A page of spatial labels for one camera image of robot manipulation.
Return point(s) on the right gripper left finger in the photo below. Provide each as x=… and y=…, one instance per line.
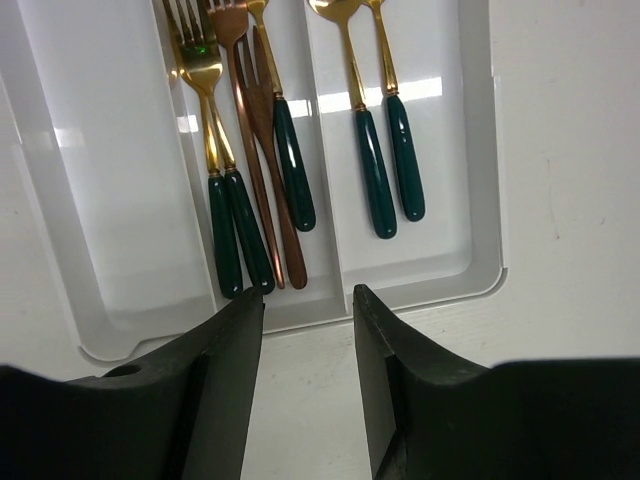
x=180, y=411

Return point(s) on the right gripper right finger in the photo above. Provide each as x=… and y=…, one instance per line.
x=432, y=414

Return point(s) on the gold spoon green handle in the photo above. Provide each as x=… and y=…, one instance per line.
x=378, y=192
x=405, y=158

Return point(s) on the gold fork green handle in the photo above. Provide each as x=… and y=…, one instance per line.
x=199, y=63
x=252, y=253
x=297, y=189

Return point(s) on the dark brown wooden fork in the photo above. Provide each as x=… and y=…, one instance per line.
x=257, y=87

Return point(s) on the copper fork all metal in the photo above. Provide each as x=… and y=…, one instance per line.
x=230, y=22

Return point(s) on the white three-compartment tray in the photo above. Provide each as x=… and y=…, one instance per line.
x=109, y=138

